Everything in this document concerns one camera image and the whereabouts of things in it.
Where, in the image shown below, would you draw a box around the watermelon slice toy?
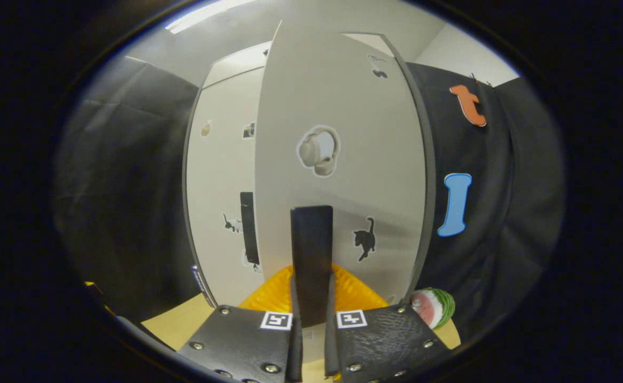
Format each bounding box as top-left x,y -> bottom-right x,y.
410,287 -> 456,330

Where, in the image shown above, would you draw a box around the white cabinet door headphone sticker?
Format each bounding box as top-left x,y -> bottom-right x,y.
253,21 -> 434,322

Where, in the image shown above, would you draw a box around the blue and white box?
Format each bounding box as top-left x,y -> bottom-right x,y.
191,264 -> 219,308

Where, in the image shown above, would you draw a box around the black door handle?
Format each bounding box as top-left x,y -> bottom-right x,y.
240,191 -> 260,265
290,205 -> 334,328

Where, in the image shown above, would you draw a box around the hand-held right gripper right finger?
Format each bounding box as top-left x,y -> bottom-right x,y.
323,264 -> 453,383

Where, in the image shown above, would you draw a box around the white cabinet door camera sticker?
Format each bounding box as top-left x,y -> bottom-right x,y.
184,66 -> 264,308

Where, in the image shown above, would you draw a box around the white double-door shoe cabinet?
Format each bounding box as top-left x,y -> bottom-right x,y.
184,33 -> 437,309

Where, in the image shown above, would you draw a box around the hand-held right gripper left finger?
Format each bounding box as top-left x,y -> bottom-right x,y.
176,264 -> 304,383

